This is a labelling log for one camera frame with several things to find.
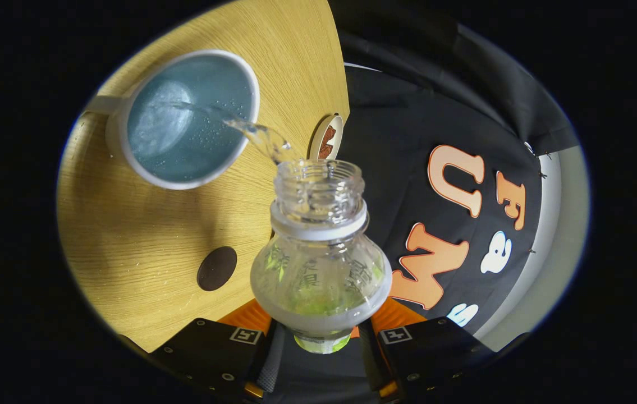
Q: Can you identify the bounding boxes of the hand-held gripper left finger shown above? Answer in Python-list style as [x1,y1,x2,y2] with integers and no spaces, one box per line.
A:
[150,297,286,402]

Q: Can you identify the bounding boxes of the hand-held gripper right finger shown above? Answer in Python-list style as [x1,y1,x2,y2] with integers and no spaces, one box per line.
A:
[358,297,496,402]

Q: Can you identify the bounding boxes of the dark round coaster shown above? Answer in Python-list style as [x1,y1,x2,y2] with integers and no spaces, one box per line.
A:
[196,246,239,292]

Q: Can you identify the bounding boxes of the clear plastic juice bottle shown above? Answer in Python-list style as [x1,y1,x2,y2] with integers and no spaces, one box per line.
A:
[249,159,393,355]

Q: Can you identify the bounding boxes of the white cup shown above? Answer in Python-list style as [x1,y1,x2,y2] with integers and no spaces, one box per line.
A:
[85,49,261,191]

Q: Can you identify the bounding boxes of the wooden table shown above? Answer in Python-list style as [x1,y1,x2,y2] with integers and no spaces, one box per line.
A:
[57,0,351,354]

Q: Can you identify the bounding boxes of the black backdrop cloth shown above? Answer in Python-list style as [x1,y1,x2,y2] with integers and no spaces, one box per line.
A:
[265,0,580,404]

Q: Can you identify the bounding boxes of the white round plate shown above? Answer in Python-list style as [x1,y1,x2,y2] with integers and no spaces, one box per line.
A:
[308,114,345,163]

